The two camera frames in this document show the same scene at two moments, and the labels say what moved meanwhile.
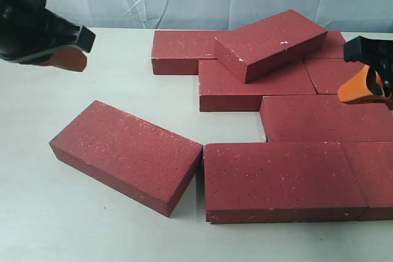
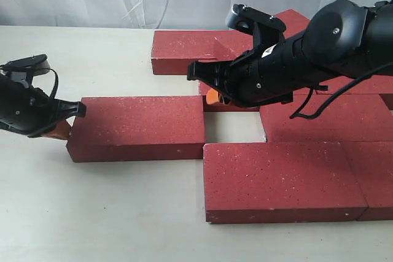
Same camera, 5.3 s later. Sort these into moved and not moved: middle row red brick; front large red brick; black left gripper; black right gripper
Moved: black left gripper; black right gripper
Not moved: front large red brick; middle row red brick
